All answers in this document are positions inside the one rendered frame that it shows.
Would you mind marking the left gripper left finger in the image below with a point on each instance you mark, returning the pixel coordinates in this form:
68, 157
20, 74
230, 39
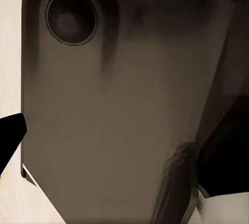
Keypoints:
12, 130

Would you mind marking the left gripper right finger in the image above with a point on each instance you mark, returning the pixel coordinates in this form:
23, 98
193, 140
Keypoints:
241, 129

